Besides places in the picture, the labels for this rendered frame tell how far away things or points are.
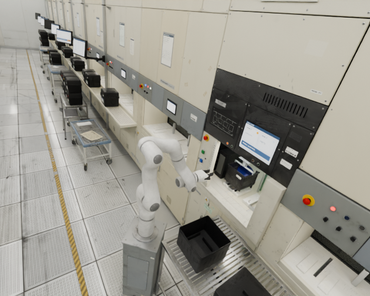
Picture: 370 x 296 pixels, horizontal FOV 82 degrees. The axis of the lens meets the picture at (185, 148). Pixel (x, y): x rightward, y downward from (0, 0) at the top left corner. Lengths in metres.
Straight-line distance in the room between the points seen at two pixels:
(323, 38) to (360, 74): 0.25
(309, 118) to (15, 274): 2.73
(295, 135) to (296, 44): 0.51
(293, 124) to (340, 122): 0.23
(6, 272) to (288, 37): 2.96
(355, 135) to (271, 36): 0.73
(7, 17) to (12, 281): 12.95
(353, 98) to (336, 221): 0.65
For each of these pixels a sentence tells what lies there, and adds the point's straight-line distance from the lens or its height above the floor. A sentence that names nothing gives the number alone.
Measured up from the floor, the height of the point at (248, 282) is 0.86.
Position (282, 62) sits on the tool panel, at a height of 2.10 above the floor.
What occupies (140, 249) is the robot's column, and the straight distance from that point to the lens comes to 1.78.
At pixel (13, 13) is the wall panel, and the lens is 14.48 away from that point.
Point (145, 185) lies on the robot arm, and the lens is 1.42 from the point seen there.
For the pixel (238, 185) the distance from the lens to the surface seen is 2.08.
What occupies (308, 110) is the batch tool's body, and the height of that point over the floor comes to 1.90.
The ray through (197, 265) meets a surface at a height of 0.84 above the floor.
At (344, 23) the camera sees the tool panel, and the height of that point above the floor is 2.32.
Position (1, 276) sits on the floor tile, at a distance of 2.80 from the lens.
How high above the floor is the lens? 2.19
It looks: 29 degrees down
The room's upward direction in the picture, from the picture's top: 10 degrees clockwise
